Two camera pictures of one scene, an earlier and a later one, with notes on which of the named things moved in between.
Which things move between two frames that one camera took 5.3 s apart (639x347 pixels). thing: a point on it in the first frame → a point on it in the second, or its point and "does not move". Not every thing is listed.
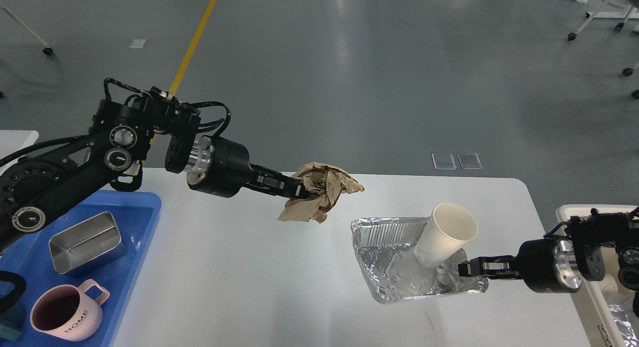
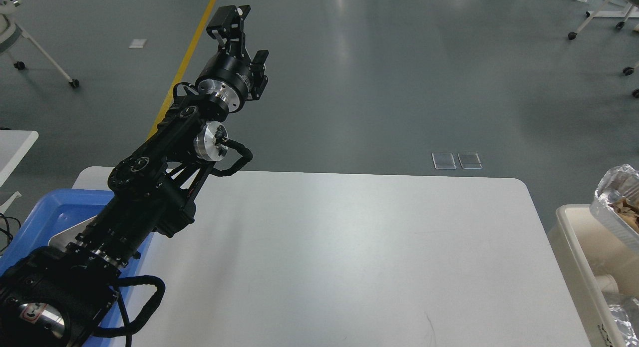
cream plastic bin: x=592 y=299 does not move
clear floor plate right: x=469 y=161 does not move
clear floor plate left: x=443 y=161 does not move
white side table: x=12 y=140 does not move
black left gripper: x=221 y=167 → x=228 y=76
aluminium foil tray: x=385 y=248 → x=615 y=204
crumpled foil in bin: x=626 y=329 does not move
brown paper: x=325 y=184 → x=628 y=210
